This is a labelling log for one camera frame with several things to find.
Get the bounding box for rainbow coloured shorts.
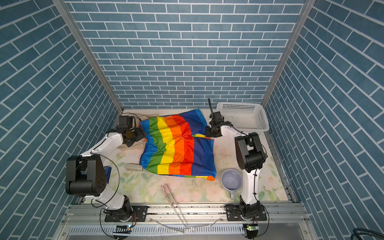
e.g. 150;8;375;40
140;109;217;181

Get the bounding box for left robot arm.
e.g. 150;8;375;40
66;114;146;222

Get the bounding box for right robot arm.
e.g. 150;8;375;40
206;112;268;218

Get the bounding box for white plastic basket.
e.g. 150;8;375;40
217;102;270;132

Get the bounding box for clear plastic tube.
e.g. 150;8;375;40
125;163;143;172

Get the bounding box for blue stapler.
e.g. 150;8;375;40
104;166;112;183

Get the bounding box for lavender mug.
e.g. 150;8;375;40
221;169;243;200

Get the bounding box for pink chopstick pair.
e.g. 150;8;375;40
161;185;188;227

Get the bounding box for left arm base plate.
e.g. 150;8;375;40
103;205;149;223

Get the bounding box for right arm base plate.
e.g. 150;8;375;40
224;203;268;222

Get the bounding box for white cable duct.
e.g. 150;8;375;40
69;224;245;237

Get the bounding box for aluminium front rail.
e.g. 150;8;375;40
64;203;310;226

